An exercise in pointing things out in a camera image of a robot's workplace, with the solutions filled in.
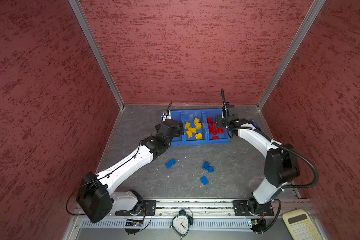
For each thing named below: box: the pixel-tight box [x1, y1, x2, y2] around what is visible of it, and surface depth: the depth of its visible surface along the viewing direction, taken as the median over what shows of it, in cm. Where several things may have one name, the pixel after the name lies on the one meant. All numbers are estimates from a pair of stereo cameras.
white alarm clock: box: [169, 208, 194, 240], surface depth 68 cm
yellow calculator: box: [282, 208, 323, 240], surface depth 70 cm
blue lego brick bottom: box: [200, 176, 210, 186], surface depth 86 cm
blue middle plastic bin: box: [181, 110, 208, 146], surface depth 105 cm
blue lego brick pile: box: [165, 158, 177, 169], surface depth 90 cm
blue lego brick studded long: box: [202, 160, 210, 172], surface depth 91 cm
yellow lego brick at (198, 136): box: [195, 133, 203, 140], surface depth 102 cm
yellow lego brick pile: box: [195, 122, 202, 129], surface depth 108 cm
